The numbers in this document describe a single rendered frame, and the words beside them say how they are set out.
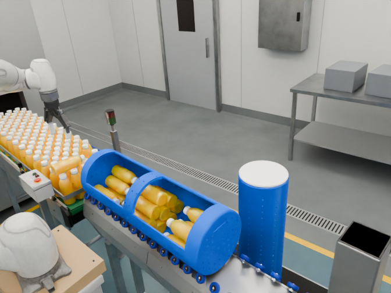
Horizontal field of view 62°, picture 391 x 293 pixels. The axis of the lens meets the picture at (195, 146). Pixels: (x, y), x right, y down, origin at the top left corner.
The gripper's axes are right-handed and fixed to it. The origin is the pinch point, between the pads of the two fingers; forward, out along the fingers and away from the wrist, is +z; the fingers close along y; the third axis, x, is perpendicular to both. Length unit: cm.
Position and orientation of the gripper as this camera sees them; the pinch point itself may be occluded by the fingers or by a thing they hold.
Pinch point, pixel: (60, 134)
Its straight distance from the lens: 196.9
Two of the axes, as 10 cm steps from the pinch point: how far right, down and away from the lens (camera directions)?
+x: -5.4, 4.2, -7.3
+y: -8.4, -2.0, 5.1
